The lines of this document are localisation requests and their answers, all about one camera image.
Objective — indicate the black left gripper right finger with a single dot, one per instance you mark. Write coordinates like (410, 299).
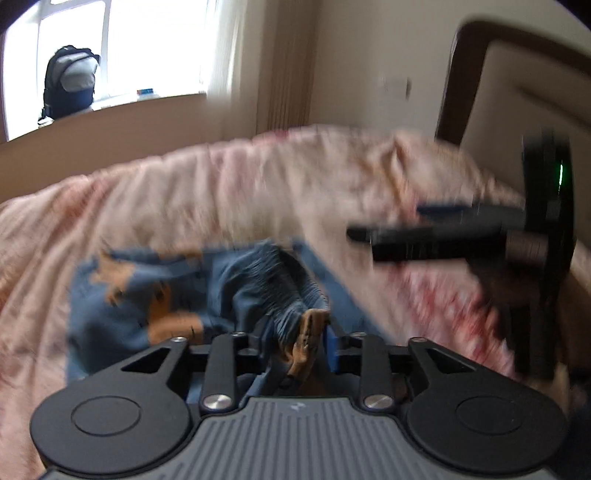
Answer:
(459, 413)

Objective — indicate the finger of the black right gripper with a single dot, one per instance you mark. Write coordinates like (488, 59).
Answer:
(478, 244)
(476, 213)

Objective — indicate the navy and grey backpack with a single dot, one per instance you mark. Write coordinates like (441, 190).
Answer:
(69, 82)

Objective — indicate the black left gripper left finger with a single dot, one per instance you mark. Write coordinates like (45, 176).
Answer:
(138, 418)

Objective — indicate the pink floral bed quilt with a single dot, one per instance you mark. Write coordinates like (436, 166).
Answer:
(303, 185)

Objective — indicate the small blue box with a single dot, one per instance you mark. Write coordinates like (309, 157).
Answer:
(146, 94)

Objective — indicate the beige window curtain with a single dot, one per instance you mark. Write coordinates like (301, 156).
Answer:
(263, 66)

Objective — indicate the blue patterned child pants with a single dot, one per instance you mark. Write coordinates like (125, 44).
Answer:
(122, 302)

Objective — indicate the white wall socket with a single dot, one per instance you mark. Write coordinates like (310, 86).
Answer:
(397, 88)

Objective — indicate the dark wooden headboard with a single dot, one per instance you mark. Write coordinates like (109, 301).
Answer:
(505, 84)

